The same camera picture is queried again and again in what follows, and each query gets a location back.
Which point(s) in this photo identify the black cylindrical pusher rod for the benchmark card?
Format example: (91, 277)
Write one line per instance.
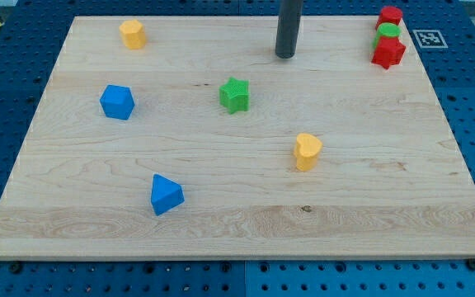
(288, 28)

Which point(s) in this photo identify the blue cube block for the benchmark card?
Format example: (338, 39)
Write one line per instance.
(117, 102)

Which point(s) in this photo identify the yellow hexagon block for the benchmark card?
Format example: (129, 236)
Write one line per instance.
(132, 34)

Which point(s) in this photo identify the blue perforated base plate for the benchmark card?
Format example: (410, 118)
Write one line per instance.
(30, 41)

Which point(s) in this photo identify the wooden board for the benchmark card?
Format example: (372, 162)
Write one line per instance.
(390, 182)

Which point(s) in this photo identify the white fiducial marker tag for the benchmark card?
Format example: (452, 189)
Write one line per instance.
(430, 39)

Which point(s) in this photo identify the green cylinder block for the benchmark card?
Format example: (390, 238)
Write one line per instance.
(386, 29)

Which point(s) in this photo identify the red star block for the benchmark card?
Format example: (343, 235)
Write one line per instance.
(388, 52)

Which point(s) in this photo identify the yellow heart block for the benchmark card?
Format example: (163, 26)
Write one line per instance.
(306, 151)

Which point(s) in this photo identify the blue triangle block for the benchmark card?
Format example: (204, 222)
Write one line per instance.
(166, 194)

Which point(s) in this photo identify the green star block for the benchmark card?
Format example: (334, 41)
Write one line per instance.
(234, 95)

